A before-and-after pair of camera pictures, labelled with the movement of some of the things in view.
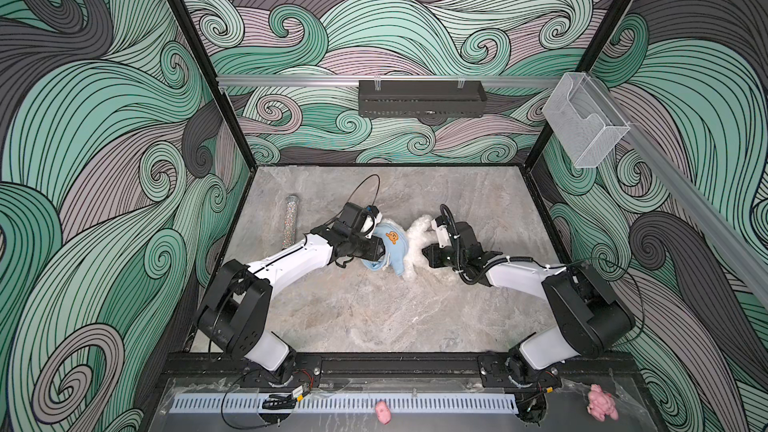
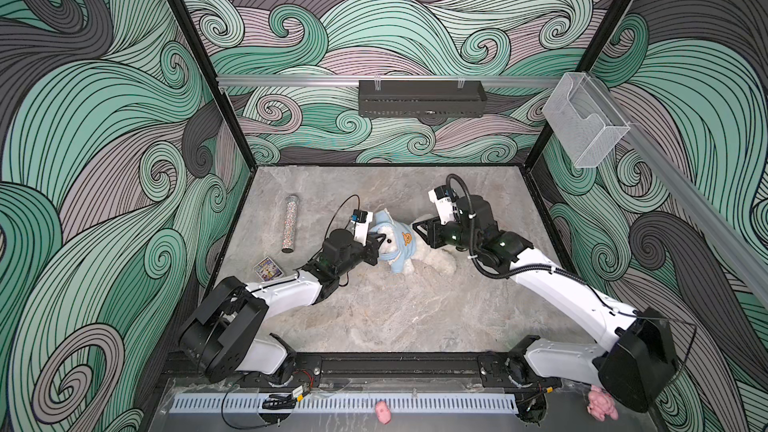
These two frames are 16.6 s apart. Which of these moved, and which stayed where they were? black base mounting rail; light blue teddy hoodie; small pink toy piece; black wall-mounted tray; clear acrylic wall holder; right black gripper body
Moved: right black gripper body; light blue teddy hoodie
Stayed: clear acrylic wall holder; black wall-mounted tray; small pink toy piece; black base mounting rail
